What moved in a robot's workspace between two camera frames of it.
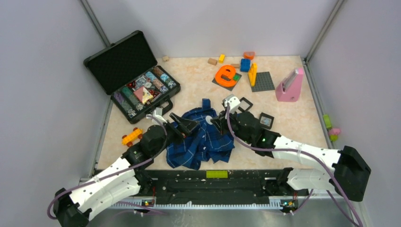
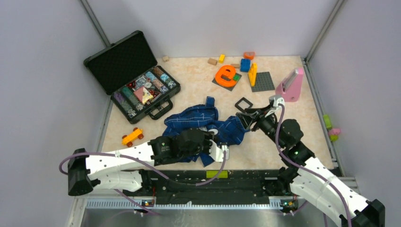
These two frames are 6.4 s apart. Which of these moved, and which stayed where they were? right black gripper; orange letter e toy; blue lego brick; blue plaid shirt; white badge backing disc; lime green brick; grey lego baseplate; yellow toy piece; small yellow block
Moved: blue plaid shirt; white badge backing disc; right black gripper
Stayed: small yellow block; blue lego brick; yellow toy piece; lime green brick; orange letter e toy; grey lego baseplate
